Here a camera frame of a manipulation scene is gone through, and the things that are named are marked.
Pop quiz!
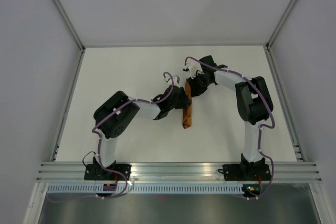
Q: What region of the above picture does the right aluminium frame post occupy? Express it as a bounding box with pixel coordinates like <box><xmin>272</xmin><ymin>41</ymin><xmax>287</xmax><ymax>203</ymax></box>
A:
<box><xmin>265</xmin><ymin>0</ymin><xmax>316</xmax><ymax>50</ymax></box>

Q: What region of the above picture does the orange-brown cloth napkin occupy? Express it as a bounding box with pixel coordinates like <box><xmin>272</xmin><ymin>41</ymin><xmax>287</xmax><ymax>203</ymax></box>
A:
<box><xmin>182</xmin><ymin>80</ymin><xmax>192</xmax><ymax>129</ymax></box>

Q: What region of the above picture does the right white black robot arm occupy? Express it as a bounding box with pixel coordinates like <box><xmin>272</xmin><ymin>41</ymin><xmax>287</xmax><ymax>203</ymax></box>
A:
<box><xmin>184</xmin><ymin>56</ymin><xmax>275</xmax><ymax>181</ymax></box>

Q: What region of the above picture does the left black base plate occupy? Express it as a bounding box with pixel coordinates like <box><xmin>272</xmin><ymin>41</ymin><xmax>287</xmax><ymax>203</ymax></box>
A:
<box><xmin>84</xmin><ymin>164</ymin><xmax>131</xmax><ymax>181</ymax></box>

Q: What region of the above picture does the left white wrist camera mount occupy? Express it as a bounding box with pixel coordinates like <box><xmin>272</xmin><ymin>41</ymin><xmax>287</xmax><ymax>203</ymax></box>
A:
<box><xmin>164</xmin><ymin>76</ymin><xmax>181</xmax><ymax>87</ymax></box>

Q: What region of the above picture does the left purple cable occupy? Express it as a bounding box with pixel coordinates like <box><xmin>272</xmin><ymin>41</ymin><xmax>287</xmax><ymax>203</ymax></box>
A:
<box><xmin>47</xmin><ymin>71</ymin><xmax>175</xmax><ymax>204</ymax></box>

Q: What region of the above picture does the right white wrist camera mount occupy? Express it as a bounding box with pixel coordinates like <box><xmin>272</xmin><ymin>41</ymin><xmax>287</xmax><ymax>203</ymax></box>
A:
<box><xmin>183</xmin><ymin>63</ymin><xmax>202</xmax><ymax>79</ymax></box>

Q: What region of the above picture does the left aluminium frame post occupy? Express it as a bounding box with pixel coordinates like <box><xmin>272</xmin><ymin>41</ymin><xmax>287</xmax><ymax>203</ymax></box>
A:
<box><xmin>51</xmin><ymin>0</ymin><xmax>85</xmax><ymax>52</ymax></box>

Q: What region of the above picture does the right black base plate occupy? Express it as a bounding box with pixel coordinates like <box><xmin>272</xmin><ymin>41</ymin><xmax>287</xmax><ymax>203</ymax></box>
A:
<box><xmin>217</xmin><ymin>164</ymin><xmax>271</xmax><ymax>182</ymax></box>

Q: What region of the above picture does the purple cable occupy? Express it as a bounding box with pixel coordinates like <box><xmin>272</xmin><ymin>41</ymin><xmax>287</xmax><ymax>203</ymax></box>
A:
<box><xmin>184</xmin><ymin>56</ymin><xmax>276</xmax><ymax>200</ymax></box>
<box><xmin>47</xmin><ymin>71</ymin><xmax>175</xmax><ymax>204</ymax></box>

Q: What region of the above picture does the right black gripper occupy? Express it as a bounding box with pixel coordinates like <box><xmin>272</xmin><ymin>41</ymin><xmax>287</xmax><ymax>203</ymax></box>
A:
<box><xmin>187</xmin><ymin>72</ymin><xmax>212</xmax><ymax>97</ymax></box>

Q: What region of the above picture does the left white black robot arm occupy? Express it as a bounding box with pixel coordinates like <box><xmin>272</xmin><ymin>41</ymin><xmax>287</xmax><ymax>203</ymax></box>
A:
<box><xmin>92</xmin><ymin>85</ymin><xmax>192</xmax><ymax>180</ymax></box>

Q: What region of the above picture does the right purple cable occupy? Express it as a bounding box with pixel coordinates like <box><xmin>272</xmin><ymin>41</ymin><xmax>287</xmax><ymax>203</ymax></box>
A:
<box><xmin>184</xmin><ymin>56</ymin><xmax>276</xmax><ymax>200</ymax></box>

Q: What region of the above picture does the aluminium frame post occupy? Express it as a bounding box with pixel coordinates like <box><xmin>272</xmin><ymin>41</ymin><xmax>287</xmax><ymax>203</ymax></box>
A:
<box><xmin>51</xmin><ymin>0</ymin><xmax>85</xmax><ymax>52</ymax></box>
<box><xmin>265</xmin><ymin>0</ymin><xmax>316</xmax><ymax>50</ymax></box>

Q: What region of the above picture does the aluminium mounting rail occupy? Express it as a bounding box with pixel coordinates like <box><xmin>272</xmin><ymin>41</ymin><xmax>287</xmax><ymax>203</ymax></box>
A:
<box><xmin>36</xmin><ymin>162</ymin><xmax>322</xmax><ymax>183</ymax></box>

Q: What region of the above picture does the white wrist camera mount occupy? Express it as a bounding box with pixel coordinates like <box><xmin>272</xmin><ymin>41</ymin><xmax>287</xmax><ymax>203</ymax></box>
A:
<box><xmin>183</xmin><ymin>63</ymin><xmax>202</xmax><ymax>79</ymax></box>
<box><xmin>164</xmin><ymin>76</ymin><xmax>181</xmax><ymax>87</ymax></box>

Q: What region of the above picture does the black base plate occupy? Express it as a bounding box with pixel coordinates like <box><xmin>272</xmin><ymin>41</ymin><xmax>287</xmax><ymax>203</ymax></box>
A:
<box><xmin>217</xmin><ymin>164</ymin><xmax>271</xmax><ymax>182</ymax></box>
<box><xmin>84</xmin><ymin>164</ymin><xmax>131</xmax><ymax>181</ymax></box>

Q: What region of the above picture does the white slotted cable duct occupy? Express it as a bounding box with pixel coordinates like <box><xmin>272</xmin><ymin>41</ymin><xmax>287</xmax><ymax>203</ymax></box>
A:
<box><xmin>47</xmin><ymin>183</ymin><xmax>243</xmax><ymax>195</ymax></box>

